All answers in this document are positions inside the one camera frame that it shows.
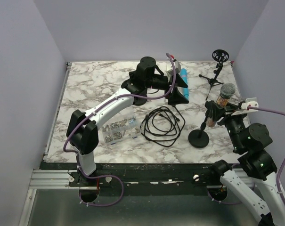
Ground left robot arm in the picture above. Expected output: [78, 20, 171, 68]
[63, 54, 189, 186]

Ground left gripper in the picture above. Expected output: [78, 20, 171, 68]
[146, 73, 189, 105]

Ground coiled black usb cable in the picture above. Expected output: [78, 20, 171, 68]
[140, 102, 187, 148]

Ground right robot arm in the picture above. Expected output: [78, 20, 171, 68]
[205, 98, 285, 226]

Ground clear plastic screw box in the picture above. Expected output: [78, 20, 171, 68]
[100, 113, 141, 145]

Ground glitter silver microphone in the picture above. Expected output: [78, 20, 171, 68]
[206, 83, 236, 127]

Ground black round-base mic stand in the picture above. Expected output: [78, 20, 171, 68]
[133, 89, 147, 106]

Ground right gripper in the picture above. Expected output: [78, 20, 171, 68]
[212, 99, 248, 151]

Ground black tripod shock-mount stand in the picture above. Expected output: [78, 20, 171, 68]
[199, 49, 229, 100]

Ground black desk mic stand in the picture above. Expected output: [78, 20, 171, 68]
[188, 110, 209, 148]

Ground blue microphone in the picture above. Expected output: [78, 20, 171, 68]
[179, 68, 190, 100]

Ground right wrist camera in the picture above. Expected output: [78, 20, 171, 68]
[231, 97, 259, 116]

